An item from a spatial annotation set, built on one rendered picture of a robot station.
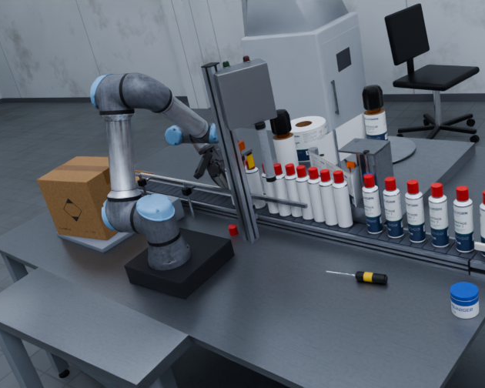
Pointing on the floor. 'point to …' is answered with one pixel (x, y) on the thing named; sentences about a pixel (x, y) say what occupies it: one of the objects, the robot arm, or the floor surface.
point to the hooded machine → (309, 57)
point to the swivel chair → (444, 78)
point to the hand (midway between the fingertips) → (229, 191)
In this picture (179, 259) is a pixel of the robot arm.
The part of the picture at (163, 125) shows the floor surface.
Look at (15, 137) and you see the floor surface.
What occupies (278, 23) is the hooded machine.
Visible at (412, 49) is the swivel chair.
